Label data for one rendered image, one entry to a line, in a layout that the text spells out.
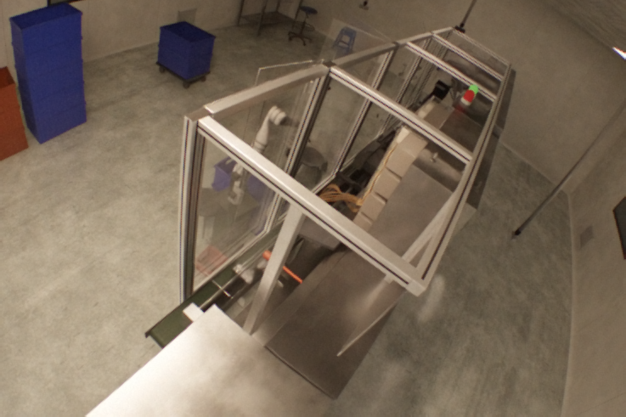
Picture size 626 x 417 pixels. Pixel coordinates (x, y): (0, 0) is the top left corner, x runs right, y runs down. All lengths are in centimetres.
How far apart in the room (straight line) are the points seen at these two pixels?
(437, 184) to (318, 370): 80
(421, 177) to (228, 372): 97
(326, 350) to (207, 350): 43
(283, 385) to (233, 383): 17
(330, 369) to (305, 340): 14
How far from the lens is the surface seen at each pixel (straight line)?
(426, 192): 134
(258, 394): 127
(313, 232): 161
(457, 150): 147
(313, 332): 137
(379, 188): 150
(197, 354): 128
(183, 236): 142
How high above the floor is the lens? 238
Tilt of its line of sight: 41 degrees down
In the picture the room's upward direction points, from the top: 23 degrees clockwise
